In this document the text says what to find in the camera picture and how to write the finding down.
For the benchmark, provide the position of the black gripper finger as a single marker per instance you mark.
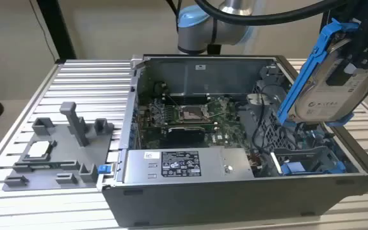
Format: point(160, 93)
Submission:
point(346, 62)

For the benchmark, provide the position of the hard disk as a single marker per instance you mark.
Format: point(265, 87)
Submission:
point(324, 95)

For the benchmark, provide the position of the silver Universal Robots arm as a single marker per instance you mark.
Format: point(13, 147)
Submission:
point(198, 31)

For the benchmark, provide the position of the grey metal disk bay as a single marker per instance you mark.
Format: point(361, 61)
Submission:
point(273, 124)

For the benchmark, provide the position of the green motherboard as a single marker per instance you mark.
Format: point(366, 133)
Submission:
point(228, 129)

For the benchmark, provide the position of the CPU socket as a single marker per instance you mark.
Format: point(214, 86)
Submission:
point(192, 112)

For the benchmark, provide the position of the black graphics card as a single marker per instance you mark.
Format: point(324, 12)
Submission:
point(185, 136)

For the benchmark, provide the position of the silver power supply unit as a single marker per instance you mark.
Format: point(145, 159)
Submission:
point(186, 165)

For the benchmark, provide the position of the dark grey PC case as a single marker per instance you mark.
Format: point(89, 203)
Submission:
point(221, 201)

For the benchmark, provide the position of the blue case latch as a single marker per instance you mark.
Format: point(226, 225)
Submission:
point(102, 169)

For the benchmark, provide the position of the grey parts rack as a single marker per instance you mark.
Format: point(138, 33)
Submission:
point(65, 153)

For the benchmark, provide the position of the green RAM stick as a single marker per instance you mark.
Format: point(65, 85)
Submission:
point(46, 164)

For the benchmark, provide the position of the silver CPU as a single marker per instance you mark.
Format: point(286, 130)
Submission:
point(37, 149)

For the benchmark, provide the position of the black upright frame post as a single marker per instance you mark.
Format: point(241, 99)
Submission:
point(57, 31)

